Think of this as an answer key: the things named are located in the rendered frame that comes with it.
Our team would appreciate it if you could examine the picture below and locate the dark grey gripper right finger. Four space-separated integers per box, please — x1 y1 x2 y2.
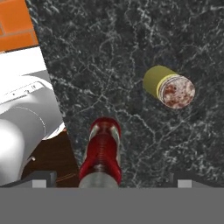
170 171 218 189

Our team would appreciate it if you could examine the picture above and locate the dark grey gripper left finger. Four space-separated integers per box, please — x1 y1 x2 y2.
0 170 58 189

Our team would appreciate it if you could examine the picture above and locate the olive green shaker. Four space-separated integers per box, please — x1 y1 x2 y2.
142 64 197 110

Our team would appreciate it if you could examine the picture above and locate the red condiment bottle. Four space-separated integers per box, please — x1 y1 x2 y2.
78 116 123 189

